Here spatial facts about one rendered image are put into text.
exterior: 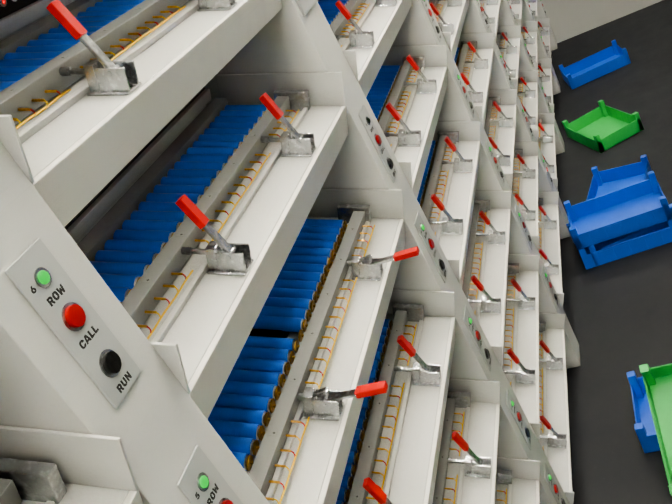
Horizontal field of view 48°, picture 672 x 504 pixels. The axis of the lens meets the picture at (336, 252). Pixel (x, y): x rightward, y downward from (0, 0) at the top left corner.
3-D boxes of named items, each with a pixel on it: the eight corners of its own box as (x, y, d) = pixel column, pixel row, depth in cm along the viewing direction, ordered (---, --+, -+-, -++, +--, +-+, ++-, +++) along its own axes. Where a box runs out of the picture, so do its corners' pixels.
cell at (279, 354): (243, 354, 93) (294, 358, 91) (238, 364, 91) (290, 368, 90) (240, 343, 92) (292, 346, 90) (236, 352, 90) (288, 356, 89)
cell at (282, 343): (248, 344, 95) (298, 347, 93) (243, 353, 93) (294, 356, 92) (246, 332, 94) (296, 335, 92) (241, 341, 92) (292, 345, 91)
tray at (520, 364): (537, 285, 201) (539, 240, 194) (538, 458, 152) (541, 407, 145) (460, 281, 206) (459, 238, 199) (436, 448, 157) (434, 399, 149)
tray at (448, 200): (480, 157, 185) (480, 103, 178) (459, 304, 136) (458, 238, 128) (397, 157, 190) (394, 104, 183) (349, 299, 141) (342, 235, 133)
